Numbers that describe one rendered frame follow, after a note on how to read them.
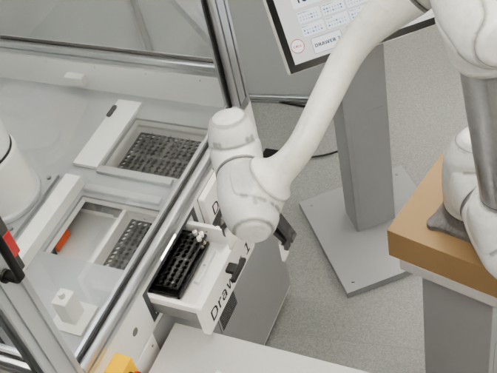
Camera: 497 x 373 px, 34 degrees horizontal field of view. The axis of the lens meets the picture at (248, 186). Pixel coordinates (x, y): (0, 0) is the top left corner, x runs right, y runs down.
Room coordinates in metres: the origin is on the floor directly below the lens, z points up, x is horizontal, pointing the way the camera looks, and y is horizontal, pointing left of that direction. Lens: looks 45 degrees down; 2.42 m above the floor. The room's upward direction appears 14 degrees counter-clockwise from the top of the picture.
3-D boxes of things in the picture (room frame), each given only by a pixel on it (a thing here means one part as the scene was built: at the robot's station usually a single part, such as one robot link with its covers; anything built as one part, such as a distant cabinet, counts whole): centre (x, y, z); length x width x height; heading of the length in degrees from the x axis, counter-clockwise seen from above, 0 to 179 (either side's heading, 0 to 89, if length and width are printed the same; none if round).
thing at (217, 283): (1.27, 0.11, 0.87); 0.29 x 0.02 x 0.11; 148
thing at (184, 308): (1.38, 0.28, 0.86); 0.40 x 0.26 x 0.06; 58
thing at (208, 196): (1.61, 0.05, 0.87); 0.29 x 0.02 x 0.11; 148
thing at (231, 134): (1.23, 0.01, 1.31); 0.13 x 0.11 x 0.16; 179
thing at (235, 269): (1.26, 0.08, 0.91); 0.07 x 0.04 x 0.01; 148
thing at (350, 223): (2.02, -0.44, 0.51); 0.50 x 0.45 x 1.02; 8
